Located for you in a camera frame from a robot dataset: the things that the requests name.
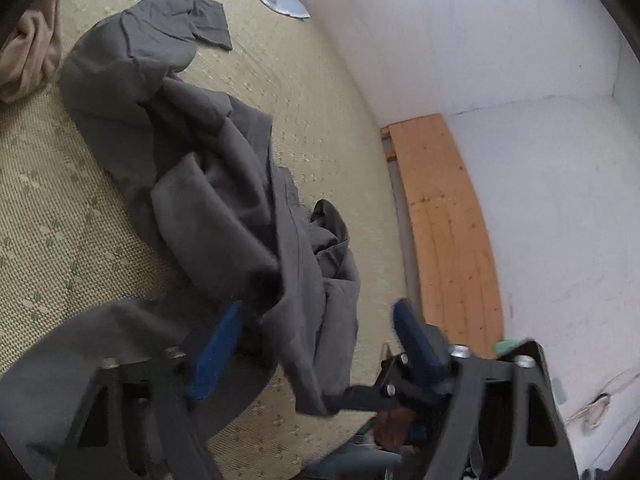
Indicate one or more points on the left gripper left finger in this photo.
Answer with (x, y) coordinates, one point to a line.
(124, 404)

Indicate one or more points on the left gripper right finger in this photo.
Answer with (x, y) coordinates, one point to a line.
(501, 422)

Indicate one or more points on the wooden headboard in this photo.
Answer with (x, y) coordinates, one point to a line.
(457, 272)

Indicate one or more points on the pink garment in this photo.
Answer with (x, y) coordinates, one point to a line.
(33, 51)

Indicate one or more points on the dark grey smile sweatshirt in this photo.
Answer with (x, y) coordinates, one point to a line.
(196, 170)

